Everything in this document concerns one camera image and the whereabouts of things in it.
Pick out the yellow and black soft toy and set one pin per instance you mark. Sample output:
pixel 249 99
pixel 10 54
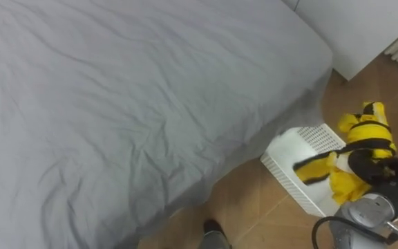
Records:
pixel 368 133

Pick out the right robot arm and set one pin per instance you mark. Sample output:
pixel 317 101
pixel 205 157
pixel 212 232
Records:
pixel 365 216

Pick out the grey bed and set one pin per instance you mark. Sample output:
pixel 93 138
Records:
pixel 123 103

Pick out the white perforated plastic basket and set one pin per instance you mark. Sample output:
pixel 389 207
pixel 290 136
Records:
pixel 290 152

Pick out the white cabinet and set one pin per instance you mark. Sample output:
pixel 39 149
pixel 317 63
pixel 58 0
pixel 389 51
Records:
pixel 351 31

